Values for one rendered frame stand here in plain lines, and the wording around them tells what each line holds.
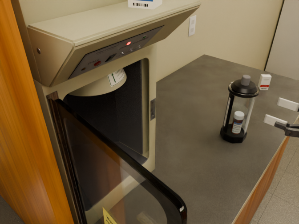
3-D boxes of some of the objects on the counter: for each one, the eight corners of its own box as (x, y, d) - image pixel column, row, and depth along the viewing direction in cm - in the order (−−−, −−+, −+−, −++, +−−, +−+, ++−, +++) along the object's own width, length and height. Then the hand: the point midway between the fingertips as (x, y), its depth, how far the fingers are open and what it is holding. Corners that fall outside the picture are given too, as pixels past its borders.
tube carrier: (215, 134, 105) (223, 88, 93) (226, 122, 112) (236, 77, 100) (240, 146, 99) (252, 98, 87) (251, 132, 106) (264, 86, 94)
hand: (274, 110), depth 90 cm, fingers open, 13 cm apart
